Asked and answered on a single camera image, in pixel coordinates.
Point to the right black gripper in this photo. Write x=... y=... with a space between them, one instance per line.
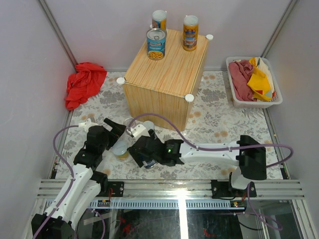
x=135 y=155

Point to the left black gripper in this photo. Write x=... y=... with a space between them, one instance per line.
x=118 y=129

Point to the small green white-lid can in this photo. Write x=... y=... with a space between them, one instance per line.
x=149 y=125

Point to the dark blue soup can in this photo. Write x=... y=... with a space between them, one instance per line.
x=148 y=162

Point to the Progresso chicken noodle can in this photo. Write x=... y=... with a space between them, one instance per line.
x=156 y=40

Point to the tall yellow congee can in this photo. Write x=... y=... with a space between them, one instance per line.
x=190 y=32

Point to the fruit can silver bottom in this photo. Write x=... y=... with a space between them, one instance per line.
x=129 y=122

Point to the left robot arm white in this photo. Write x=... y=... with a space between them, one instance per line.
x=60 y=219

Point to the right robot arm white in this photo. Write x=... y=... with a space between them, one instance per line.
x=246 y=155

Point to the short yellow silver-top can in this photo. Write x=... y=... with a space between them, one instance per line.
x=119 y=150

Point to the white corner connector front-left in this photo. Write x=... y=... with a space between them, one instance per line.
x=120 y=80

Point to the red crumpled cloth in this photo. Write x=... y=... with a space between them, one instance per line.
x=83 y=84

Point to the white corner connector front-right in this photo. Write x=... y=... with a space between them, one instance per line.
x=189 y=98

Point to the wooden grain cabinet box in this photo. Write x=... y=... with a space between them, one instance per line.
x=157 y=88

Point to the floral table mat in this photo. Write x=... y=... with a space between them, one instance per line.
x=213 y=119

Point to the pink cloth in basket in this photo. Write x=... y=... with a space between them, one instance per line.
x=241 y=72

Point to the white corner connector back-right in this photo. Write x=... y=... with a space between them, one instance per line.
x=209 y=37

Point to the yellow cloth in basket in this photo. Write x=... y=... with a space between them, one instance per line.
x=259 y=83

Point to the white cloth in basket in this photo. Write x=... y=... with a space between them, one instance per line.
x=265 y=69

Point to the white plastic basket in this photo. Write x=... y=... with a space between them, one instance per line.
x=276 y=100

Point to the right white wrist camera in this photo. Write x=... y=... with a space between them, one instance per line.
x=138 y=131

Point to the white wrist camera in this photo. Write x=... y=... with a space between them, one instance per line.
x=87 y=124
x=138 y=131

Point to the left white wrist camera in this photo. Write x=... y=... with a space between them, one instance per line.
x=87 y=124

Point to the aluminium mounting rail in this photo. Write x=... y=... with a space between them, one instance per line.
x=202 y=189

